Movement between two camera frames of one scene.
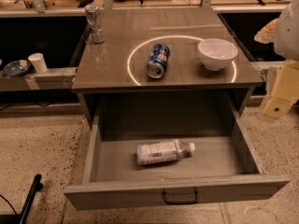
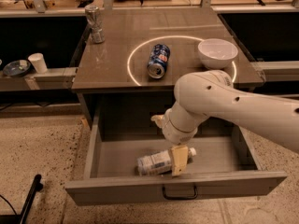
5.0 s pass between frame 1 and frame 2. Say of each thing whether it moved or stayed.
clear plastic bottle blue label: moved
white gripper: moved
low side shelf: stayed
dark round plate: stayed
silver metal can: stayed
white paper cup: stayed
